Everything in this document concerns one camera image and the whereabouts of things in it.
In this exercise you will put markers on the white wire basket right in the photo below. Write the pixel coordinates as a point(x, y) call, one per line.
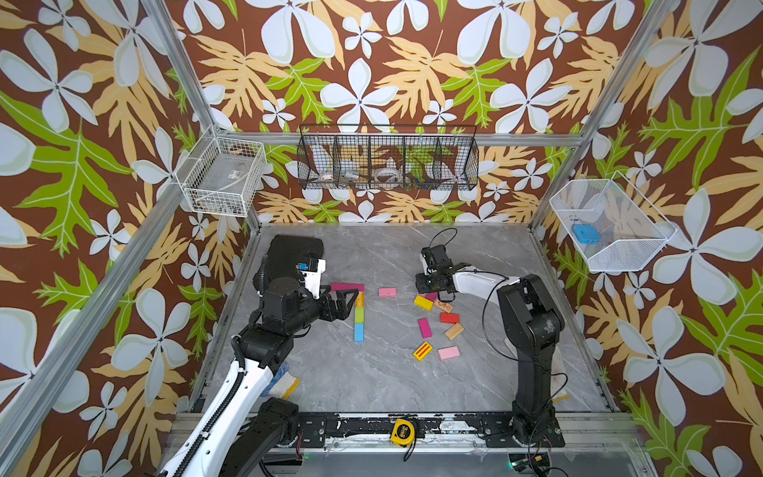
point(633, 230)

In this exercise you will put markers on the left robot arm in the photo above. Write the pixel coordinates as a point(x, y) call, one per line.
point(224, 443)

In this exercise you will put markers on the yellow tape measure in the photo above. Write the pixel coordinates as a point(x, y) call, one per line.
point(403, 433)

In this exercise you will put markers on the tan wooden block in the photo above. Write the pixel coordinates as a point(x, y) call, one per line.
point(454, 331)

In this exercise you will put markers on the yellow red striped block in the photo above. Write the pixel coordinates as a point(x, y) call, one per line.
point(422, 351)

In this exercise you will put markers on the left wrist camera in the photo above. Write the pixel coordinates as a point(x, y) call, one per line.
point(311, 270)

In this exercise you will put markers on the blue knit glove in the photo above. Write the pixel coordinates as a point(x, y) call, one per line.
point(283, 384)

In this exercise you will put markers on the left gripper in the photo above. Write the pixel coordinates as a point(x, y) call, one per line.
point(340, 311)

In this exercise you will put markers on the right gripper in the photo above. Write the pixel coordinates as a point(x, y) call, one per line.
point(419, 282)

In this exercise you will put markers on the patterned wooden block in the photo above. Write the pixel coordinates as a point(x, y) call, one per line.
point(443, 306)

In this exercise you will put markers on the light pink block bottom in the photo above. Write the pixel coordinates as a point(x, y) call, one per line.
point(449, 353)

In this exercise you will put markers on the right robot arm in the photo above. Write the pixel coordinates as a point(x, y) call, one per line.
point(532, 325)

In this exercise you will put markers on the blue block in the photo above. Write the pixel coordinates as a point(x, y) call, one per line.
point(359, 333)

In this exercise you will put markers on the white wire basket left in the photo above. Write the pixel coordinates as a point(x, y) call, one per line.
point(221, 174)

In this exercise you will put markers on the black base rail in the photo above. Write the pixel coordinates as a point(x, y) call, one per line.
point(494, 429)

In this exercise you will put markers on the blue object in basket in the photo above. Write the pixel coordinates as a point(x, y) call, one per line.
point(586, 234)

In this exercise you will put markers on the black plastic case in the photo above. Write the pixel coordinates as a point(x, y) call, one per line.
point(282, 257)

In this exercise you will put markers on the white work glove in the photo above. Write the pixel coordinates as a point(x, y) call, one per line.
point(559, 378)

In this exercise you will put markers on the white wire basket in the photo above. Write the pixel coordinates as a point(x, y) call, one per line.
point(633, 230)
point(221, 174)

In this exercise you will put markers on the black wire basket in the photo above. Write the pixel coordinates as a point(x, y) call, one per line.
point(377, 156)

